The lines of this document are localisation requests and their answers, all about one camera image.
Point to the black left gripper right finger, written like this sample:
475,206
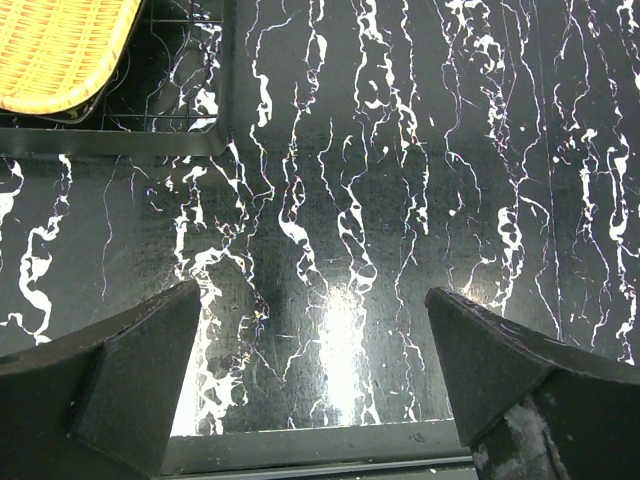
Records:
529,406

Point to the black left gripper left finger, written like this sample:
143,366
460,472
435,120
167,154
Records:
99,403

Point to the yellow woven basket tray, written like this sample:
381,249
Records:
55,55

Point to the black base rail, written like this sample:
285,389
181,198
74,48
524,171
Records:
306,453

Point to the black wire dish rack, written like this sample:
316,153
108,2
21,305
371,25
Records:
169,95

